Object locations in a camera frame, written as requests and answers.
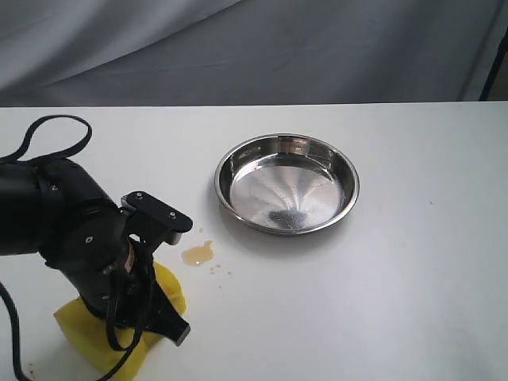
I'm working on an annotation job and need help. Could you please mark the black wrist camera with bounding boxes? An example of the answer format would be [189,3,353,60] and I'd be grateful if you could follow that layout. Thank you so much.
[121,191,193,245]

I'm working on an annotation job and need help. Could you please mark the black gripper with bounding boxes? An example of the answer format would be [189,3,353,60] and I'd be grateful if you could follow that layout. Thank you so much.
[43,211,191,344]

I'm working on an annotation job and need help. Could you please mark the small brown liquid spill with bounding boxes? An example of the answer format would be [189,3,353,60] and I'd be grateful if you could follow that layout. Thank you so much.
[181,241,214,267]

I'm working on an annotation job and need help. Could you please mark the yellow sponge block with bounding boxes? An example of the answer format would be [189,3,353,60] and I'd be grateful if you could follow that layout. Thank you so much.
[54,263,187,381]

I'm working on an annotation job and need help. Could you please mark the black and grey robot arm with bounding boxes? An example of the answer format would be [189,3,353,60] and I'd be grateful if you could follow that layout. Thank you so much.
[1,160,193,344]

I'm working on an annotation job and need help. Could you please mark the grey fabric backdrop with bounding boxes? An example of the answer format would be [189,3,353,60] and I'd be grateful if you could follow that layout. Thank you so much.
[1,1,507,107]

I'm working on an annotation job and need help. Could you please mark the round stainless steel dish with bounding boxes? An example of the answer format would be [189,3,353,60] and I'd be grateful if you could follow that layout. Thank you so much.
[214,133,360,237]

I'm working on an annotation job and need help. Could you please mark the black cable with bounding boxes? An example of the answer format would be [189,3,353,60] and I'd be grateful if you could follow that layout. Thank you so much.
[0,114,156,381]

